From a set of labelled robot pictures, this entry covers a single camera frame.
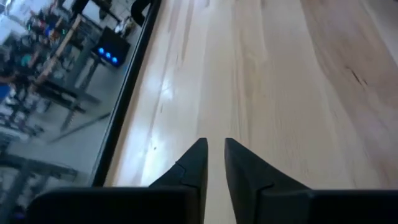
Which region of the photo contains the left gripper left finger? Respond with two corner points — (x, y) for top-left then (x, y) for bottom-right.
(26, 138), (208, 224)

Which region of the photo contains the black bracket clamp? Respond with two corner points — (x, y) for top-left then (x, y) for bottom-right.
(130, 0), (153, 27)

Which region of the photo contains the grey metal table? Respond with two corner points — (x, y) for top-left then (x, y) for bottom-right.
(37, 40), (103, 131)

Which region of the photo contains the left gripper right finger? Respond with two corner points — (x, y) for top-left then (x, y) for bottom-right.
(224, 138), (398, 224)

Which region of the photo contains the black box with blue lights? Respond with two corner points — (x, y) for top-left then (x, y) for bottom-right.
(92, 26), (131, 68)

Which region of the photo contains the wooden background table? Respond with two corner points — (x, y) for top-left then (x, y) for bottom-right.
(30, 14), (85, 86)

